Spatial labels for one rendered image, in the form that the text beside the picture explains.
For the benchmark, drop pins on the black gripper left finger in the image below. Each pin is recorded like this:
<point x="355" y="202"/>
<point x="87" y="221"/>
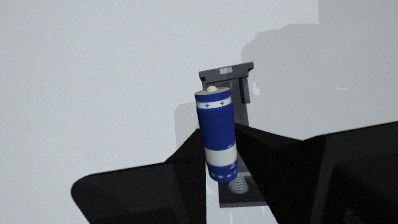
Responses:
<point x="178" y="183"/>

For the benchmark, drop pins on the blue and white battery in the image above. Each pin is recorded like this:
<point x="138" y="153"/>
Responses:
<point x="216" y="121"/>

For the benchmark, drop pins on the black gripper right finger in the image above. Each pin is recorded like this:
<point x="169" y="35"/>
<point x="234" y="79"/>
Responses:
<point x="294" y="175"/>

